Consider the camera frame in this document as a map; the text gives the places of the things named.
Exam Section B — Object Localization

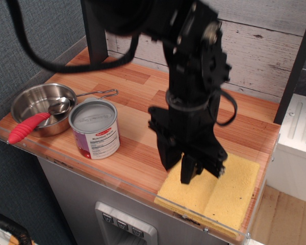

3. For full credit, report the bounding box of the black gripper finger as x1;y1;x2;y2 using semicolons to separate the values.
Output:
157;134;183;170
181;154;203;184

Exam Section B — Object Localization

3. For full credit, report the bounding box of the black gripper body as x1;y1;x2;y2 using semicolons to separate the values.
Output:
148;99;227;178

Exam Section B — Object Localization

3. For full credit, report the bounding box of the yellow cloth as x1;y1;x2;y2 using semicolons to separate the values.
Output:
154;154;260;237

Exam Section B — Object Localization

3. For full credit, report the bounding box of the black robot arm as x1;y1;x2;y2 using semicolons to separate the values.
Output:
82;1;231;184

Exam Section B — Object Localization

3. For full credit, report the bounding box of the toy tin can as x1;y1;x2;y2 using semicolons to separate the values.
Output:
68;97;120;160

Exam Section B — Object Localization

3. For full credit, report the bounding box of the silver dispenser panel with buttons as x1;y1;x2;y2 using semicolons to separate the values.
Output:
95;202;158;244

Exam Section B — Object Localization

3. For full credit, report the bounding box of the grey toy fridge cabinet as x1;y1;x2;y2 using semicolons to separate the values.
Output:
38;158;226;244

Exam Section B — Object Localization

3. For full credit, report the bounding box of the white appliance at right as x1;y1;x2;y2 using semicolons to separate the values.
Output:
266;94;306;202

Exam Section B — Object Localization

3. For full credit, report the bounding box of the orange object bottom left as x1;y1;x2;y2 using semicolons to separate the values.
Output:
8;235;21;245

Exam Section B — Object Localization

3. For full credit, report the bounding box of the black and white base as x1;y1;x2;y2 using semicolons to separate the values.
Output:
0;214;35;244

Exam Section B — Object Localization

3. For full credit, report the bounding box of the dark right post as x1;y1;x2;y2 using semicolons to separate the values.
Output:
273;29;306;125

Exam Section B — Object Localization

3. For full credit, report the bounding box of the spoon with red handle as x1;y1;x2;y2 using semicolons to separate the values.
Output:
8;97;70;144

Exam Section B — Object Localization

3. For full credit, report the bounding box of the steel pot with wire handle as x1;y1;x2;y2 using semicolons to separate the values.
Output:
11;83;118;137

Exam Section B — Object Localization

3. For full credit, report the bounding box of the black braided cable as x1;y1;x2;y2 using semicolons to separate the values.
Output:
5;0;140;74

